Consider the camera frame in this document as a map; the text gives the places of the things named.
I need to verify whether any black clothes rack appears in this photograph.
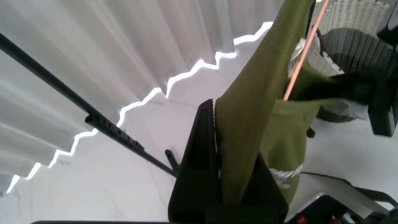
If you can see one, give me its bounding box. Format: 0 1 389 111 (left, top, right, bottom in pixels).
0 0 317 178

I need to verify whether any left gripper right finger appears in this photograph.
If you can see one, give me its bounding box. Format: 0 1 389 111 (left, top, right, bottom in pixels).
241 152 289 222

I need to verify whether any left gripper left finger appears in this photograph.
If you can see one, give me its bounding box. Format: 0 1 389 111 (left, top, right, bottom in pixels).
167 98 223 222

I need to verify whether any white laundry basket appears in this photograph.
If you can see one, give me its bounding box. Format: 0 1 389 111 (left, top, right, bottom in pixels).
289 0 396 123

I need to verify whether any pink clothes hanger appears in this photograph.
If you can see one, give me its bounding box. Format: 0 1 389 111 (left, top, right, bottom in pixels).
282 0 330 101

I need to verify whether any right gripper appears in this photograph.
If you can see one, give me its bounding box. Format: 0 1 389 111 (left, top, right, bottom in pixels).
368 58 398 138

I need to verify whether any green printed shirt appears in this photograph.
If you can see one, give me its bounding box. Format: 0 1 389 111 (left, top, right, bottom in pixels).
214 0 343 206

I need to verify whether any white curtain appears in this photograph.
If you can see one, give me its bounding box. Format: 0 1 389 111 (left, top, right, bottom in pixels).
0 0 284 194

